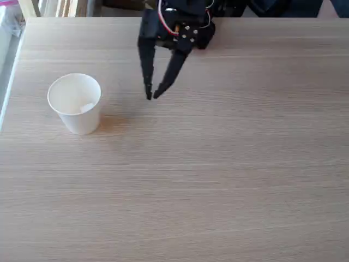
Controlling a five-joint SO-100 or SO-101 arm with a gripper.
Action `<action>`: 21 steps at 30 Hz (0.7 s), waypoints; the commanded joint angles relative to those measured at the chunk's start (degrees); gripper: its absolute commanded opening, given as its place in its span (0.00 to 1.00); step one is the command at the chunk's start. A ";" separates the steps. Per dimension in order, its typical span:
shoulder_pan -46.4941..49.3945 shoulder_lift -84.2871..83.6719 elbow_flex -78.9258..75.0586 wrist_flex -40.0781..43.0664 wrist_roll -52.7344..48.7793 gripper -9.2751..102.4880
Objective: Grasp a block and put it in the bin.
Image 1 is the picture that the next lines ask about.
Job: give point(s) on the small white block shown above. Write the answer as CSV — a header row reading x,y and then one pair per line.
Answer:
x,y
87,107

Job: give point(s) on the white paper cup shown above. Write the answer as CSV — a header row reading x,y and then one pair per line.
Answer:
x,y
79,117

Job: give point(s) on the light wooden chair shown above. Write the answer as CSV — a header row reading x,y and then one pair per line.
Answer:
x,y
65,7

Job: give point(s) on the brown cardboard box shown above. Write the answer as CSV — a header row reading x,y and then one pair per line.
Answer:
x,y
122,11

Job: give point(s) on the clear plastic bag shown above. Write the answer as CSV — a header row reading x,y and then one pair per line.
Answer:
x,y
9,19

